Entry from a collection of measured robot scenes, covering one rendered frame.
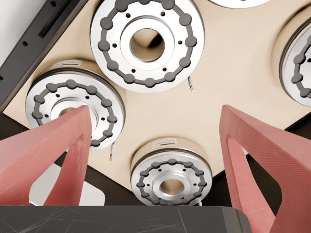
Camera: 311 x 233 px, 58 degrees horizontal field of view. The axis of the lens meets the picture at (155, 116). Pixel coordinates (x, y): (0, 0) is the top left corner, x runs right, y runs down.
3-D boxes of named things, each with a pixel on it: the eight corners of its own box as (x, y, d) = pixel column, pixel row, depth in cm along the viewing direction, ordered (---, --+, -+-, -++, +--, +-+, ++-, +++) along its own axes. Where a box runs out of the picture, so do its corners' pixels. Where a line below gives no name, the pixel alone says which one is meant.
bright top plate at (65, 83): (81, 163, 34) (80, 167, 33) (7, 110, 29) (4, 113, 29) (143, 118, 30) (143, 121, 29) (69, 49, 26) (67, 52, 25)
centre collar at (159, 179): (171, 202, 37) (171, 206, 36) (143, 184, 35) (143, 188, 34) (199, 183, 35) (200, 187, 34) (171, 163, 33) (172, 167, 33)
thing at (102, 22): (151, 108, 29) (151, 111, 29) (69, 45, 25) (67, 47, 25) (227, 37, 25) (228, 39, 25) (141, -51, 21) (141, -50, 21)
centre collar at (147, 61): (149, 78, 27) (149, 82, 26) (108, 45, 25) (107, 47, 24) (186, 41, 25) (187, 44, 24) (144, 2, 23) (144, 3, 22)
